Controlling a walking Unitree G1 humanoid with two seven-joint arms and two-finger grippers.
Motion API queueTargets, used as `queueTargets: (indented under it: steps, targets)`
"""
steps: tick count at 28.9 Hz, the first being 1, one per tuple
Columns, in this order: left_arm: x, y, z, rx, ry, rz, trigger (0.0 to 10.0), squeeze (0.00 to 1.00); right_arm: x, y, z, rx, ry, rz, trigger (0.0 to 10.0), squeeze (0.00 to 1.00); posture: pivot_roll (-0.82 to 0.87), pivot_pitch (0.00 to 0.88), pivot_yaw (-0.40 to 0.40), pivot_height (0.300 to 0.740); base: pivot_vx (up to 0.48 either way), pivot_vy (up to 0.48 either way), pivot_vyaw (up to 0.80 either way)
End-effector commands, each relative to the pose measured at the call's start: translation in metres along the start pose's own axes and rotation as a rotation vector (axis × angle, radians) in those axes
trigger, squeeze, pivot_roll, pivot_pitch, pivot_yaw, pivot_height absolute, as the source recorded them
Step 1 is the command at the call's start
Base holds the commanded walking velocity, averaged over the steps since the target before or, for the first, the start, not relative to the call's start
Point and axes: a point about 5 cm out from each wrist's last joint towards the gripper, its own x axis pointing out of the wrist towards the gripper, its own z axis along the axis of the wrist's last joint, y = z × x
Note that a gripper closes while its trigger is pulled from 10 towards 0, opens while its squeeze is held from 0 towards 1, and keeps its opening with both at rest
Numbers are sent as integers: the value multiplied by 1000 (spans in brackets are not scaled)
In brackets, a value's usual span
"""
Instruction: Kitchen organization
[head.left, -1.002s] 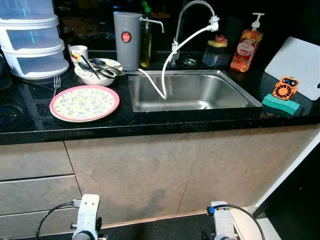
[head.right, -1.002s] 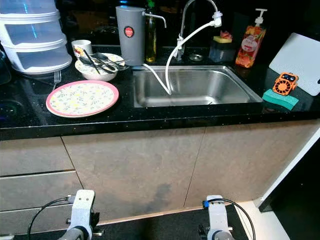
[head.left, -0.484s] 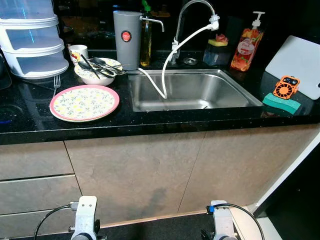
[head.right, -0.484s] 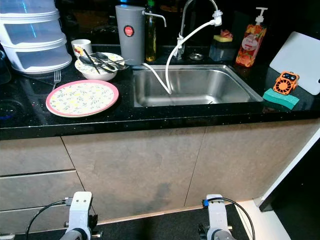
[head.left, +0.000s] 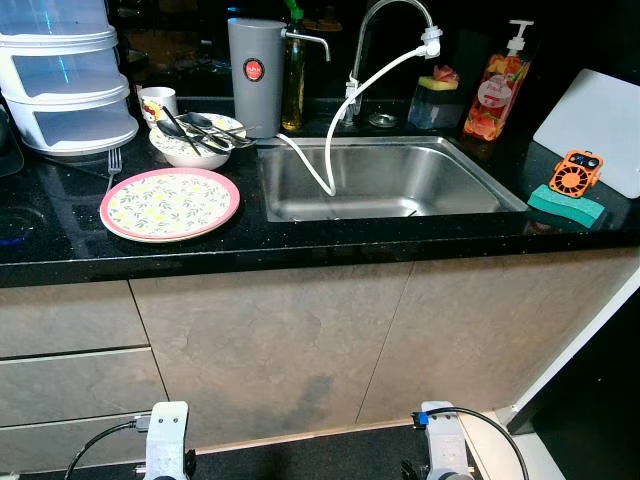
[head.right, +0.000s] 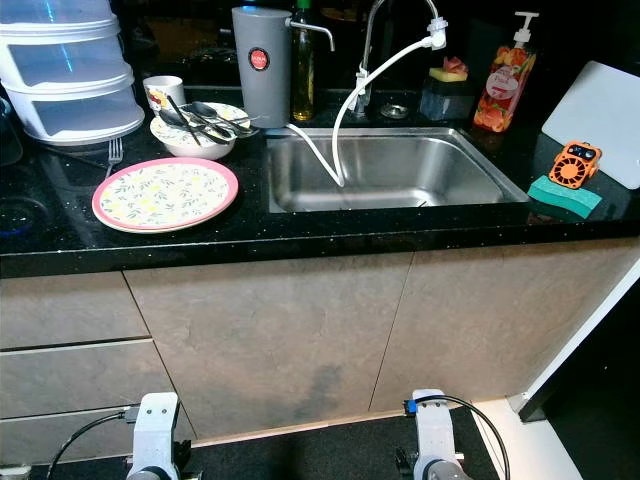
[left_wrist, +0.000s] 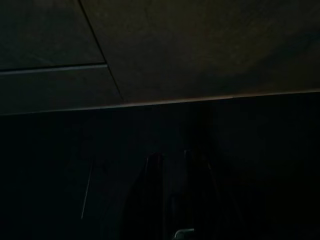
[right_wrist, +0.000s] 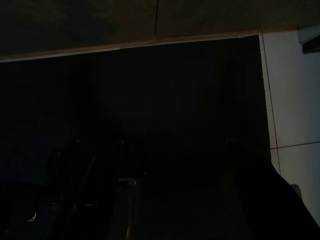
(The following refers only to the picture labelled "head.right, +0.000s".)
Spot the pink rimmed floral plate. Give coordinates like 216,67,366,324
92,158,240,234

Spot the white tiered food container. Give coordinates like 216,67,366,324
0,0,147,146

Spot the steel fork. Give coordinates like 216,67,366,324
106,138,124,181

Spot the steel spoon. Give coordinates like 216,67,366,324
190,102,259,137
158,108,239,147

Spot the white floral bowl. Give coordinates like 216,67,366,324
150,103,253,161

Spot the white printed mug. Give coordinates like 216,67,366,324
143,76,187,116

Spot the black chopstick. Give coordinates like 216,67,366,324
166,95,206,149

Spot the beige cabinet door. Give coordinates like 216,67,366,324
370,242,640,413
125,255,411,438

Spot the grey water filter canister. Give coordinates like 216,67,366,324
231,7,336,129

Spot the olive oil glass bottle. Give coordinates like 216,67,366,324
290,0,316,123

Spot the chrome sink faucet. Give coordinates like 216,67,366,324
353,0,446,118

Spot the stainless steel sink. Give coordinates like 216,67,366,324
265,127,529,213

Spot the dark sponge holder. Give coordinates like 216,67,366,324
419,56,476,122

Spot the yellow sponge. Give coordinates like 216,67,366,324
429,67,469,83

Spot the pink scrub pad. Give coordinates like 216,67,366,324
443,55,470,78

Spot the peach dish soap bottle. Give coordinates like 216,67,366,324
473,12,541,134

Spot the green sponge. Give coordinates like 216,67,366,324
527,175,604,220

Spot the orange mini fan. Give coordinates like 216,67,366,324
547,140,604,190

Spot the white cutting board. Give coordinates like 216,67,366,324
541,60,640,189

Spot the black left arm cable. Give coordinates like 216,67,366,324
45,408,141,480

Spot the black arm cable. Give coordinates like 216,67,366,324
405,393,511,480
45,408,141,480

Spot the white flexible hose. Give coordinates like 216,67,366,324
285,17,449,188

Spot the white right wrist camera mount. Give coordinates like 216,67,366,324
410,389,461,480

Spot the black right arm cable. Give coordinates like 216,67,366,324
405,393,511,480

